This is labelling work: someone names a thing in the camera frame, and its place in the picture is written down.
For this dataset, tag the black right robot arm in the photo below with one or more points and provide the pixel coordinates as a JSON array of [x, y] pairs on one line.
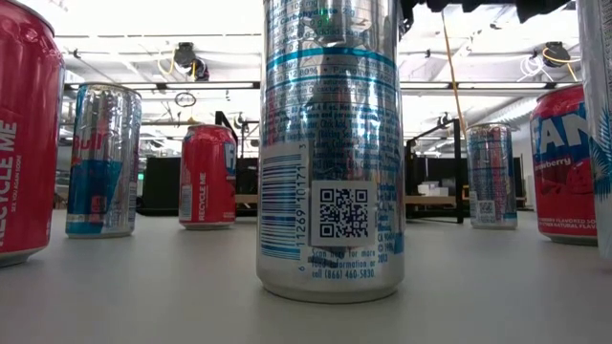
[[540, 8]]

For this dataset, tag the wooden shelf with black frame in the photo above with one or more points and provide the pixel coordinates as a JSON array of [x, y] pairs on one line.
[[430, 199]]

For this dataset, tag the red Fanta strawberry can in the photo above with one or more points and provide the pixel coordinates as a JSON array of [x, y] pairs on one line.
[[28, 143], [559, 181], [205, 181]]

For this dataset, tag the silver blue Red Bull can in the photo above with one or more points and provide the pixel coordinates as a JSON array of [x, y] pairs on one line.
[[492, 177], [330, 143], [102, 167]]

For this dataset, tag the white boxes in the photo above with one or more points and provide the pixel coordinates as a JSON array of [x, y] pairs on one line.
[[432, 189]]

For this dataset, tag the black partition panel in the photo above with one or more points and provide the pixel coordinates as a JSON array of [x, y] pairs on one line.
[[162, 186], [440, 169]]

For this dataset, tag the black-top white Celsius can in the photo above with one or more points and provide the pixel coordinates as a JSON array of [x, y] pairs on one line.
[[601, 143]]

